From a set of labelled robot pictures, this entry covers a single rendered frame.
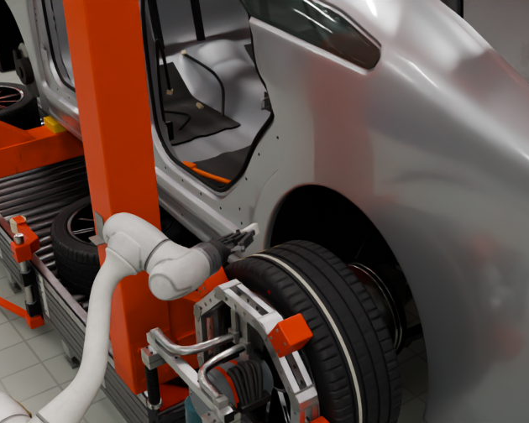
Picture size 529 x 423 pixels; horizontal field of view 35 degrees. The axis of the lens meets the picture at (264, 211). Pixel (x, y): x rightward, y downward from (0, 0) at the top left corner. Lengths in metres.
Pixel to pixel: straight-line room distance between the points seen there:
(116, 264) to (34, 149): 2.50
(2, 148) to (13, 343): 1.01
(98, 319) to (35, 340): 2.10
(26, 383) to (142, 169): 1.65
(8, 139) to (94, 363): 2.60
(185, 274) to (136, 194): 0.57
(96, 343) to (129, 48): 0.83
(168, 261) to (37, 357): 2.09
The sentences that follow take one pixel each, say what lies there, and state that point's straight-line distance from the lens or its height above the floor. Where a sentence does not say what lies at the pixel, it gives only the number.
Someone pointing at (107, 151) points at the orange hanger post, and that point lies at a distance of 2.47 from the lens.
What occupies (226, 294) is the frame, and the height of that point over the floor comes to 1.11.
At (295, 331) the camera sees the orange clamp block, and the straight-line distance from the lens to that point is 2.15.
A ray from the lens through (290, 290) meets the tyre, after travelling 2.25.
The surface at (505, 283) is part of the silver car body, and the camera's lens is 2.04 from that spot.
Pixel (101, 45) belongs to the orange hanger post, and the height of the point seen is 1.74.
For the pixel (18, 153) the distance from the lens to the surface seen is 4.55.
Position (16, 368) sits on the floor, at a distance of 4.04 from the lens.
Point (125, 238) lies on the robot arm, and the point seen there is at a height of 1.38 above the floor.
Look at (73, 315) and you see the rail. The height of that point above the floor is 0.37.
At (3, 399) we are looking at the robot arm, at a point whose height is 1.07.
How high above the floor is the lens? 2.44
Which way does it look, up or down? 29 degrees down
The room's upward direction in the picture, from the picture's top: 2 degrees counter-clockwise
